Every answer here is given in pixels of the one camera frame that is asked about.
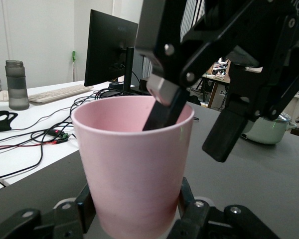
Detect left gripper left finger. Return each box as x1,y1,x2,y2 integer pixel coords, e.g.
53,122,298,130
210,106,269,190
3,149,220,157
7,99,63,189
0,184,95,239

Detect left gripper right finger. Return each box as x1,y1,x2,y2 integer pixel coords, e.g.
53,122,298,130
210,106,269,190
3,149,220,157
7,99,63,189
168,176,285,239

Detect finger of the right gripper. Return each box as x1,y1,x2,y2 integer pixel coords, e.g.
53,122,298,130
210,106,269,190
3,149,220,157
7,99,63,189
202,34,299,162
136,0,299,131

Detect pink plastic cup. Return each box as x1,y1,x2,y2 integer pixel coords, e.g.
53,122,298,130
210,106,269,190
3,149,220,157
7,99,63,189
71,96,195,239

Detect white window blinds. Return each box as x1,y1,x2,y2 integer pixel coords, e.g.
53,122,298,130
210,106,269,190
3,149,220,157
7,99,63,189
141,0,206,79

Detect pale green cooking pot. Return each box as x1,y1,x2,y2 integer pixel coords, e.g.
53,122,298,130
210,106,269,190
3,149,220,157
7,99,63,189
241,112,297,145

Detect cluttered wooden desk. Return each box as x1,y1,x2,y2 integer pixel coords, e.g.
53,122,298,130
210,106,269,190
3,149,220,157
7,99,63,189
200,57,231,109

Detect glass pot lid beige knob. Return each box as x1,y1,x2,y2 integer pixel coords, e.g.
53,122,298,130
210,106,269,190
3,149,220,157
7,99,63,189
274,112,294,125

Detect black computer monitor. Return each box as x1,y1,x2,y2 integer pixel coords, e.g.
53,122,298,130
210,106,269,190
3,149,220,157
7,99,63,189
84,9,140,94

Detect white office desk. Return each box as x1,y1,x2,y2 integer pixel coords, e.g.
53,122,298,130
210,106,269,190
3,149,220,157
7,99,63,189
0,80,150,194

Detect black box under monitor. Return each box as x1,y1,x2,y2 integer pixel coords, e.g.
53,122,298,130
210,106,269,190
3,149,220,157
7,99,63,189
108,81,137,95

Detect green-tipped white stick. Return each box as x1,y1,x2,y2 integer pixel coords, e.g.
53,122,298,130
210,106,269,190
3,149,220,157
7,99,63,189
71,50,77,82

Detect small black device red light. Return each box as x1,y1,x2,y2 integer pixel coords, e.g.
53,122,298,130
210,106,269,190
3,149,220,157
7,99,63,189
45,128,71,140

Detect white keyboard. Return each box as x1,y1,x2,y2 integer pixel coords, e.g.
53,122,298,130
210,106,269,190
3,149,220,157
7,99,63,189
27,84,95,104

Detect grey water bottle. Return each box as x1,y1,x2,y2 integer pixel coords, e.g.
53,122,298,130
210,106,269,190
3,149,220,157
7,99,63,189
4,59,30,111

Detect thin black wire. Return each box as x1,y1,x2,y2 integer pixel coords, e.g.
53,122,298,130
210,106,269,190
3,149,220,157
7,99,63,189
12,89,110,131
0,135,44,182

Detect thin red wire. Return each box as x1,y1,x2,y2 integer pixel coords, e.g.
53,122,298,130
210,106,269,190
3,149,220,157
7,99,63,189
0,138,70,151

